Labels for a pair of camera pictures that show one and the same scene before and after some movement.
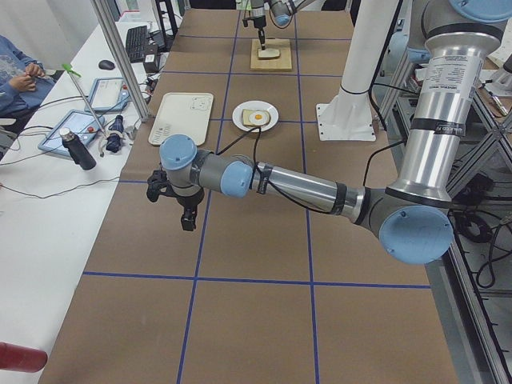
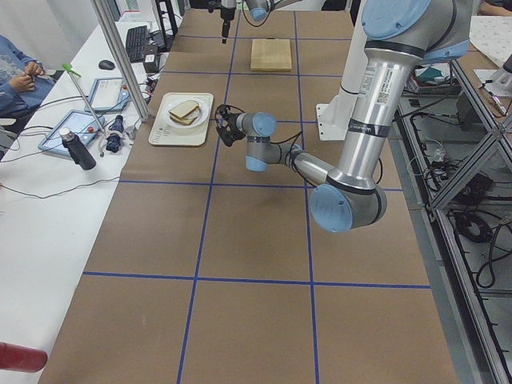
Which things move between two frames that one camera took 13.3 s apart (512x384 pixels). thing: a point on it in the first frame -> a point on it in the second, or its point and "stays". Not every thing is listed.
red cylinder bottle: [19, 358] stays
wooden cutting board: [282, 62] stays
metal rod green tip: [70, 70] stays
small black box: [150, 63] stays
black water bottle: [78, 150] stays
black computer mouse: [106, 65] stays
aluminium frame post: [110, 30] stays
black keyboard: [136, 43] stays
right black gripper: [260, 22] -> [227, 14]
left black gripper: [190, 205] -> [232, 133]
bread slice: [268, 54] -> [185, 108]
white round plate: [255, 105] -> [202, 116]
